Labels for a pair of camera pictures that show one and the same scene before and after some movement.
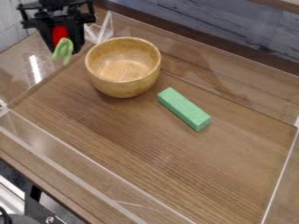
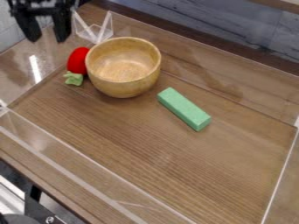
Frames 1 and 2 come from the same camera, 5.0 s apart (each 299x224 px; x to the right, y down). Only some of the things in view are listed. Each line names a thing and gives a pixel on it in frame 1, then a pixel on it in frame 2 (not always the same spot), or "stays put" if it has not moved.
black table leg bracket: x=35 y=209 stays put
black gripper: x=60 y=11 -> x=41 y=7
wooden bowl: x=123 y=66 stays put
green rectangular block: x=184 y=108 stays put
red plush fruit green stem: x=63 y=50 -> x=76 y=66
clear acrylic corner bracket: x=97 y=33 stays put
